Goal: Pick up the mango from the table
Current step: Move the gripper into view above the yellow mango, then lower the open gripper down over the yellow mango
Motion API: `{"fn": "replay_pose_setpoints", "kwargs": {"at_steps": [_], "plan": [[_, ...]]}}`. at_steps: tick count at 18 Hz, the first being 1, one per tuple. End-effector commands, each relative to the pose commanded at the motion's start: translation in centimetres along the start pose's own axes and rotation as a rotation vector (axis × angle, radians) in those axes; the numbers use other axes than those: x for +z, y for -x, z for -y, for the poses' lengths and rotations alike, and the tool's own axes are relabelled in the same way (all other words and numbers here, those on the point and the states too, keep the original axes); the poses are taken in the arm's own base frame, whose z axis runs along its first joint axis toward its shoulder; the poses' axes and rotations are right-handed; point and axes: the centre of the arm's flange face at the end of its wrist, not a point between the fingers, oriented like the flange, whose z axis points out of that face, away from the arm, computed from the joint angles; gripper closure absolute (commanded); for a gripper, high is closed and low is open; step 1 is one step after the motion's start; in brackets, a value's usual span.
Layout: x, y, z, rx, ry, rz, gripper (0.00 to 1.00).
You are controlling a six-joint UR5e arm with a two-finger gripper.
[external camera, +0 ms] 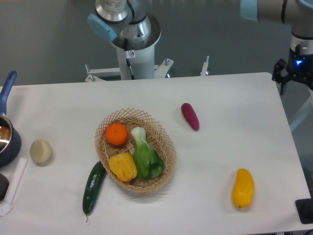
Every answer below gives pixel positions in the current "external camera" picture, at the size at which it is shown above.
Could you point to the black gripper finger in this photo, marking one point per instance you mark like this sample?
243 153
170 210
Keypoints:
281 74

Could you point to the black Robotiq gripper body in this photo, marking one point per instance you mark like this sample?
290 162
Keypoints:
300 66

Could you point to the yellow mango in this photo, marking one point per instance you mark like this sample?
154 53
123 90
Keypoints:
243 189

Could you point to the yellow bell pepper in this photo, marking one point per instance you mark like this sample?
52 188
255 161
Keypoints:
123 166

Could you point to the dark green cucumber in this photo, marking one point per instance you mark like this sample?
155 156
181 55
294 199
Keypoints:
92 188

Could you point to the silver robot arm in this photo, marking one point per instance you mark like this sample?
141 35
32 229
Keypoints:
134 33

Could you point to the purple sweet potato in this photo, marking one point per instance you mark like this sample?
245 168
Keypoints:
190 116

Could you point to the black device right edge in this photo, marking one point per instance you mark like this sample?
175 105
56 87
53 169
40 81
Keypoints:
305 210

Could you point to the woven wicker basket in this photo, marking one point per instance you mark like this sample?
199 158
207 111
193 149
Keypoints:
156 136

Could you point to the green bok choy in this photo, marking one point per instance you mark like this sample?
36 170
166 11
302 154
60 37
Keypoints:
148 162

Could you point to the orange tangerine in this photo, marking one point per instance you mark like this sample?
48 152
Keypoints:
116 134

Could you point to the beige round potato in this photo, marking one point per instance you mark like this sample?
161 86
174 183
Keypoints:
40 151

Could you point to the blue saucepan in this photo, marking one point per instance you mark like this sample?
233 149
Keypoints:
10 140

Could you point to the dark round object left edge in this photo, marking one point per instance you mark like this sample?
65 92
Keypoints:
4 184

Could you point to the white plastic spatula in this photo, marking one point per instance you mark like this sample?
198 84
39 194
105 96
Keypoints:
6 204

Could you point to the white frame right edge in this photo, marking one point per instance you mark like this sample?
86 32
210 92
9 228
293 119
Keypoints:
301 114

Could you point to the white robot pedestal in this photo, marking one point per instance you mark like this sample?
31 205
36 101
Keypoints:
134 64

